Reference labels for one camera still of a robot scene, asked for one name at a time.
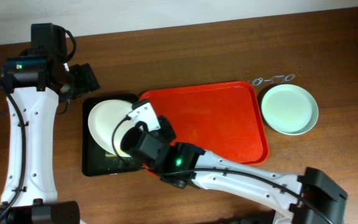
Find white plate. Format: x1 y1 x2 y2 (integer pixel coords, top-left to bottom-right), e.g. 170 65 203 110
88 100 132 155

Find light green plate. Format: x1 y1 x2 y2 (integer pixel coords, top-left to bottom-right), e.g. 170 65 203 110
260 84 319 136

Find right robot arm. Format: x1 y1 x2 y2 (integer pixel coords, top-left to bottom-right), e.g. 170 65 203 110
119 100 348 223

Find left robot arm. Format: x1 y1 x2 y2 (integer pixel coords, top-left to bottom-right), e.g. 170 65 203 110
0 23 99 223

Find black plastic tray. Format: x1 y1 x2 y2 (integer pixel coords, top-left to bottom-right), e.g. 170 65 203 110
82 93 139 177

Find red plastic tray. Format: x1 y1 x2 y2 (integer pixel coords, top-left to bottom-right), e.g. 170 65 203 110
140 81 269 166

